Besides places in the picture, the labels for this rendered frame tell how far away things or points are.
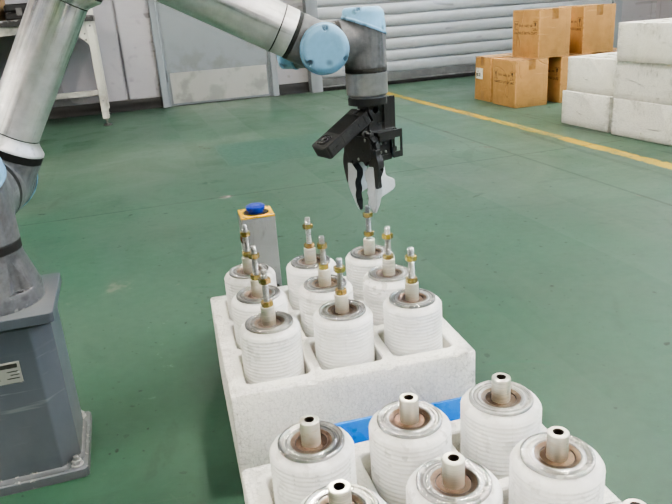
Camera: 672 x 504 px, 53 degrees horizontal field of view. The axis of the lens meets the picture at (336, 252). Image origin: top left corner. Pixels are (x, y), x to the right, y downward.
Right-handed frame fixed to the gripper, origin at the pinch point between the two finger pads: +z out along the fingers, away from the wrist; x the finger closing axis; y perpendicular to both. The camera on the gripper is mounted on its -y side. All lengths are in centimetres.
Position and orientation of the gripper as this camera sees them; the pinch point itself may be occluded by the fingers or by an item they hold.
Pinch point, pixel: (364, 205)
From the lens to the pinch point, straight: 128.8
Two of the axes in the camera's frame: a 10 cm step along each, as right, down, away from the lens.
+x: -6.4, -2.2, 7.4
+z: 0.7, 9.4, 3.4
